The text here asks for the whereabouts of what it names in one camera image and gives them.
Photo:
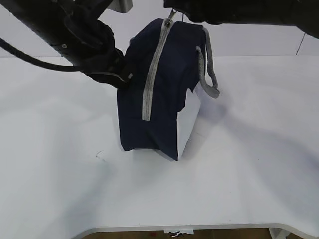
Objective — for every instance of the navy blue zip bag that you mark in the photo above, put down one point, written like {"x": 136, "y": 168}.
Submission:
{"x": 174, "y": 66}

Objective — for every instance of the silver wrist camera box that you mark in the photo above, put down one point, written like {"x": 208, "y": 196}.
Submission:
{"x": 121, "y": 6}

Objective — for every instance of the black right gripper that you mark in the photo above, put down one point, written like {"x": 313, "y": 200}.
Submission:
{"x": 197, "y": 11}

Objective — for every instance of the white torn paper scrap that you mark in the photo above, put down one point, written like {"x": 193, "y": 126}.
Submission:
{"x": 179, "y": 233}

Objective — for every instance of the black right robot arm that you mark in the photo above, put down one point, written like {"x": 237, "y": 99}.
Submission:
{"x": 303, "y": 14}

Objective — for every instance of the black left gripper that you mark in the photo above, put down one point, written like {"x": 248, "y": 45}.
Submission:
{"x": 108, "y": 66}

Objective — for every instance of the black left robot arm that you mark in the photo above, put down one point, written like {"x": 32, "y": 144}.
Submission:
{"x": 73, "y": 29}

